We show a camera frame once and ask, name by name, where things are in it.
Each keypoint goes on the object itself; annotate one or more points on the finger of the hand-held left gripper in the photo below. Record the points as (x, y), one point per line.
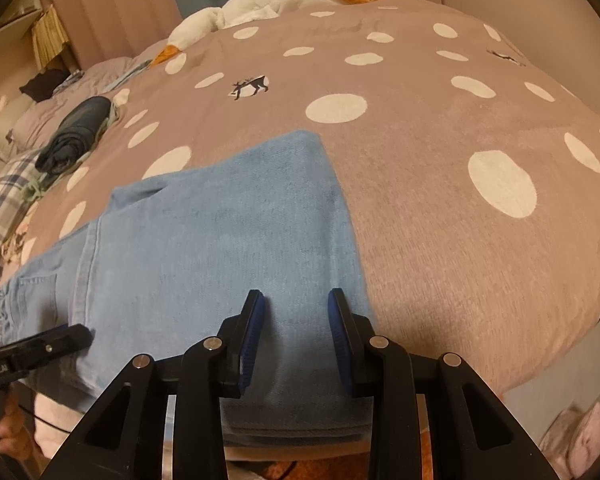
(50, 345)

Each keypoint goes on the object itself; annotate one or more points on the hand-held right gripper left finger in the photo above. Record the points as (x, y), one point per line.
(250, 340)

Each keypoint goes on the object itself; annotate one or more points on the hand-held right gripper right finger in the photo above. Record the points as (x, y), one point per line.
(337, 340)

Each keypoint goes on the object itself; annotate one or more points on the light blue denim pants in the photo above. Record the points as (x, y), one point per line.
(205, 240)

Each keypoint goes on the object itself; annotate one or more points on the person's left hand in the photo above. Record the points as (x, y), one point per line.
(15, 430)

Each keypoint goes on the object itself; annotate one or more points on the cartoon print cloth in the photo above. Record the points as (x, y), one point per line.
(17, 245)

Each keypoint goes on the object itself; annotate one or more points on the orange cloth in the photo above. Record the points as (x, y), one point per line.
(300, 467)

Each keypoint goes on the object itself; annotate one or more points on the plaid pillow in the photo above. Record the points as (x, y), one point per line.
(5, 195)

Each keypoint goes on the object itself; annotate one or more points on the folded dark jeans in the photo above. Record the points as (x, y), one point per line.
(75, 135)

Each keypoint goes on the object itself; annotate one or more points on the beige pillow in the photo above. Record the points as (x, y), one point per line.
(0, 135)

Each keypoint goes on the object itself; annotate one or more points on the pink quilt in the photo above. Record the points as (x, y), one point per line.
(45, 115)

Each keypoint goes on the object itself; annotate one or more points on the polka dot deer blanket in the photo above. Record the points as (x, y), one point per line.
(430, 125)

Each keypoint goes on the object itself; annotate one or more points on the black garment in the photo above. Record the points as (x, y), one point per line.
(42, 85)

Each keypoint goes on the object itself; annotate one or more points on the blue checked cloth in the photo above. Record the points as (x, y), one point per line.
(70, 81)

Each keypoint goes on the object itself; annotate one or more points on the pink plush toy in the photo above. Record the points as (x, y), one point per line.
(585, 440)

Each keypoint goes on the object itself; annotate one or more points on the white goose plush toy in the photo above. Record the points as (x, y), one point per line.
(260, 0)

